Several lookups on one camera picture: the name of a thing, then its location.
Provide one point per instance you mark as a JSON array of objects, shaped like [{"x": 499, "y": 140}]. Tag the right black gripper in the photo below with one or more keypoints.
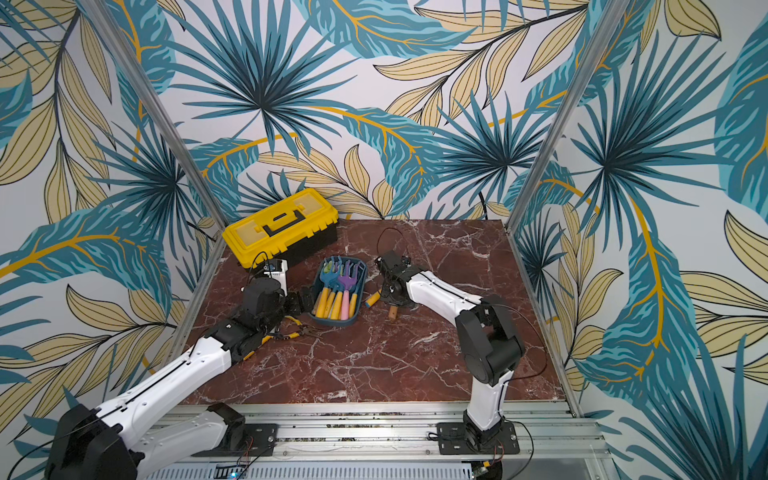
[{"x": 393, "y": 287}]

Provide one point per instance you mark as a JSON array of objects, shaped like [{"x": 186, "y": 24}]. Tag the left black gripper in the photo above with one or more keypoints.
[{"x": 308, "y": 300}]

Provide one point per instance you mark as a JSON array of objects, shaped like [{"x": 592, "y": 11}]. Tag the purple rake pink handle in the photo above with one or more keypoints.
[{"x": 349, "y": 282}]

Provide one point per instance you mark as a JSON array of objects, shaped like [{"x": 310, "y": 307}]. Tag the teal fork yellow handle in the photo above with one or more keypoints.
[{"x": 335, "y": 303}]

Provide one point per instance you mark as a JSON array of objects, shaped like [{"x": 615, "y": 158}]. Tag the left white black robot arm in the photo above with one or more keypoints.
[{"x": 116, "y": 440}]

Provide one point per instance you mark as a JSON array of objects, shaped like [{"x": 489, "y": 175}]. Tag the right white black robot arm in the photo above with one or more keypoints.
[{"x": 488, "y": 337}]

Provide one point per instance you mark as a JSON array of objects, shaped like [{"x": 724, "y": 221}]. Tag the teal plastic storage box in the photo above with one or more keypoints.
[{"x": 317, "y": 287}]

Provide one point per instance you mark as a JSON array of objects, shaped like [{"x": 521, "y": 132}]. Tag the yellow black toolbox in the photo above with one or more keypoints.
[{"x": 305, "y": 218}]

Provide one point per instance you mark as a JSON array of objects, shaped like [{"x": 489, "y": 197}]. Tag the yellow handled pliers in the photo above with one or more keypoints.
[{"x": 290, "y": 328}]

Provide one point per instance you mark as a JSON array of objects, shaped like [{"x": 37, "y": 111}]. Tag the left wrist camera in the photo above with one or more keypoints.
[{"x": 277, "y": 270}]

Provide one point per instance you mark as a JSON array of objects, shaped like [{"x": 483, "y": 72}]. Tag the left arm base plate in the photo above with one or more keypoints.
[{"x": 248, "y": 440}]

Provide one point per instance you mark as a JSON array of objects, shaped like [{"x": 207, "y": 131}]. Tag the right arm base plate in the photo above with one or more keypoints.
[{"x": 459, "y": 438}]

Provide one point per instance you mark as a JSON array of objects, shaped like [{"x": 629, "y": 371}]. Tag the aluminium rail frame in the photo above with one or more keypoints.
[{"x": 548, "y": 437}]

